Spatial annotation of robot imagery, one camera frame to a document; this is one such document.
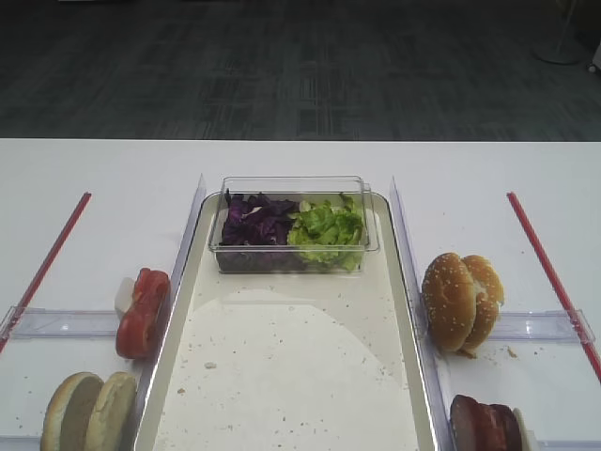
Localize bun half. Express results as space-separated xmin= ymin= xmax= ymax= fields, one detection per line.
xmin=39 ymin=372 xmax=103 ymax=451
xmin=84 ymin=371 xmax=137 ymax=451

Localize green lettuce leaves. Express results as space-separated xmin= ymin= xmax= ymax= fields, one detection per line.
xmin=287 ymin=194 xmax=363 ymax=272

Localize rear tomato slice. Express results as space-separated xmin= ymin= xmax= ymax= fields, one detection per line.
xmin=132 ymin=268 xmax=171 ymax=314

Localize tomato slice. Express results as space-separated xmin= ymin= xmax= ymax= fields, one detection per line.
xmin=116 ymin=281 xmax=171 ymax=360
xmin=132 ymin=268 xmax=171 ymax=314

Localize front tomato slice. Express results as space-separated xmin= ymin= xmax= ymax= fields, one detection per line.
xmin=116 ymin=281 xmax=171 ymax=360

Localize white block behind tomato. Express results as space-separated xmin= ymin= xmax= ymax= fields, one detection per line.
xmin=114 ymin=277 xmax=135 ymax=318

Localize front meat patty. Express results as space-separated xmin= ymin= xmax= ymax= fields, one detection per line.
xmin=450 ymin=395 xmax=487 ymax=451

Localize meat patty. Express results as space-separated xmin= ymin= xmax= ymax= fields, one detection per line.
xmin=478 ymin=404 xmax=522 ymax=451
xmin=450 ymin=395 xmax=487 ymax=451

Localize rear meat patty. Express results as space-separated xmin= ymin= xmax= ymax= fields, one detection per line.
xmin=478 ymin=404 xmax=522 ymax=451

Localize white block behind patties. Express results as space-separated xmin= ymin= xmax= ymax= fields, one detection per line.
xmin=513 ymin=408 xmax=540 ymax=451

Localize clear plastic salad container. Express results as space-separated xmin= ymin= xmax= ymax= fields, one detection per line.
xmin=208 ymin=176 xmax=379 ymax=273

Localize purple cabbage shreds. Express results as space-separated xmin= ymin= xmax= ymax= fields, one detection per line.
xmin=221 ymin=190 xmax=300 ymax=246

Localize metal baking tray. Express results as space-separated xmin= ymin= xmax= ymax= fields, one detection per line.
xmin=134 ymin=195 xmax=435 ymax=450

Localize front sesame bun top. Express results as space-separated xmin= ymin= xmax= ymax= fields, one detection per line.
xmin=422 ymin=253 xmax=476 ymax=352

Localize sesame bun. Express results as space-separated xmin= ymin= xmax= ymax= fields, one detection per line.
xmin=422 ymin=253 xmax=476 ymax=352
xmin=462 ymin=255 xmax=504 ymax=355

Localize rear sesame bun top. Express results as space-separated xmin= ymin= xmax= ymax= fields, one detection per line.
xmin=462 ymin=255 xmax=504 ymax=355

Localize left red tape strip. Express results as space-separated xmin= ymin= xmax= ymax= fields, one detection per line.
xmin=0 ymin=192 xmax=92 ymax=350

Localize red tape strip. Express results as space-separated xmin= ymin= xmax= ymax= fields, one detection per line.
xmin=506 ymin=192 xmax=600 ymax=380
xmin=0 ymin=192 xmax=92 ymax=350

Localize right long clear divider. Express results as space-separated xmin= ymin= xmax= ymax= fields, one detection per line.
xmin=389 ymin=177 xmax=455 ymax=450

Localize right clear cross divider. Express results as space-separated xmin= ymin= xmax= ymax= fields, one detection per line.
xmin=488 ymin=310 xmax=595 ymax=344

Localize clear cross divider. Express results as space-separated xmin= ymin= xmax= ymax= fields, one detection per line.
xmin=488 ymin=310 xmax=595 ymax=344
xmin=1 ymin=306 xmax=119 ymax=339

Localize left clear cross divider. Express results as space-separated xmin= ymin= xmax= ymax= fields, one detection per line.
xmin=1 ymin=306 xmax=119 ymax=339

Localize right red tape strip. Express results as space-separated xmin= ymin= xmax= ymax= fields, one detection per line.
xmin=506 ymin=192 xmax=600 ymax=380

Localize grey floor stand base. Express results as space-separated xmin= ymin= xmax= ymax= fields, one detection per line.
xmin=531 ymin=1 xmax=580 ymax=66

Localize bottom right clear divider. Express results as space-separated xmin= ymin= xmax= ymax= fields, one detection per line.
xmin=532 ymin=440 xmax=601 ymax=451

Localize bottom left clear divider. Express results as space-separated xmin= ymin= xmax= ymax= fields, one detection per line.
xmin=0 ymin=436 xmax=40 ymax=451

